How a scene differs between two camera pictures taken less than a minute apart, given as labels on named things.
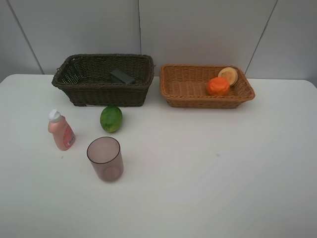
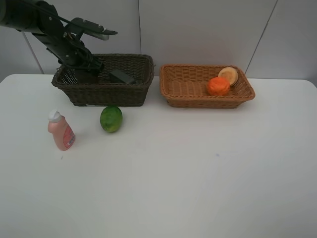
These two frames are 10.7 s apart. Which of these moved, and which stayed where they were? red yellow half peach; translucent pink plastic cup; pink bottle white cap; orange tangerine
Moved: translucent pink plastic cup
Stayed: orange tangerine; red yellow half peach; pink bottle white cap
